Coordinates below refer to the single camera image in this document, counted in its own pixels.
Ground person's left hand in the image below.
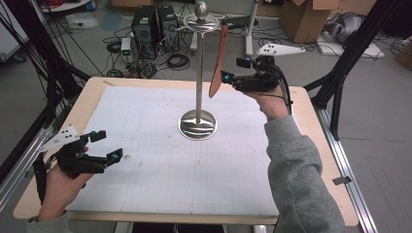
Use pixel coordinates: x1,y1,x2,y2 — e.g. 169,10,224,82
38,145,95,222

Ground grey vacuum cleaner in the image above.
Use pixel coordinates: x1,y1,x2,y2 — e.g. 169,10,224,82
324,12,365,45

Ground brown cardboard piece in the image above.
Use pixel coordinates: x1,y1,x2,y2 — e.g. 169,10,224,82
395,38,412,71

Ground black strap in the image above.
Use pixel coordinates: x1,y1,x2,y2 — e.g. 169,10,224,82
32,158,49,205

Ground slim black computer tower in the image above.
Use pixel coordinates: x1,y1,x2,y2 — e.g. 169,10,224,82
156,5,180,52

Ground silver metal utensil stand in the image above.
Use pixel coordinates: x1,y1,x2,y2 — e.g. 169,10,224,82
174,0,227,142

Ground aluminium rail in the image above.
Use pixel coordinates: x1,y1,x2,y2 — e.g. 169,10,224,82
312,105,378,233
0,125,52,212

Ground coiled black cable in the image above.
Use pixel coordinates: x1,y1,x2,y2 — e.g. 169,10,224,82
106,40,122,54
166,52,191,72
258,37,283,47

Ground large black computer tower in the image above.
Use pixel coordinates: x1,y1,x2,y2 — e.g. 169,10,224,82
130,5,159,61

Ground black frame with cables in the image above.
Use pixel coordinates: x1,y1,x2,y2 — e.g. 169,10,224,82
0,0,92,183

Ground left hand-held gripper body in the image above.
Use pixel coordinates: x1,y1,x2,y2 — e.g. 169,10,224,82
38,124,109,180

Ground white stand post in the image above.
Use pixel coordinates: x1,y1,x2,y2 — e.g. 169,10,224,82
244,0,260,58

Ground black flat box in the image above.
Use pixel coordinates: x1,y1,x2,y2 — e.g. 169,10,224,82
222,15,259,31

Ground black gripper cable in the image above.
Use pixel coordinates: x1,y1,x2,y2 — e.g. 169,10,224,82
273,64,294,117

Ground white grid mat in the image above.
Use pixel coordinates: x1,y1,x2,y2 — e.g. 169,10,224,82
66,84,302,217

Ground orange rice spatula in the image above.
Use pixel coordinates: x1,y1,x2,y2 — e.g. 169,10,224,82
208,24,229,99

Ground person's right hand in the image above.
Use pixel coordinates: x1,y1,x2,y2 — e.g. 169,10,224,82
242,84,292,122

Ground white flat board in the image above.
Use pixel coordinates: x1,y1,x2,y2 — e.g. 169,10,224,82
315,40,387,60

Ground open cardboard box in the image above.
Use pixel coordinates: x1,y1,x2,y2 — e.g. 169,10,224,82
279,0,341,45

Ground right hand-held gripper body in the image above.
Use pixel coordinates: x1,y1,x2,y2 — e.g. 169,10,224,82
232,43,306,94

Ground black frame strut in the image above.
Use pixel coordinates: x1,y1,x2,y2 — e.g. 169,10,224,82
304,0,402,141

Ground small grey device green light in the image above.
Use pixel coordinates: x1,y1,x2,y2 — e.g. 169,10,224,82
120,37,133,63

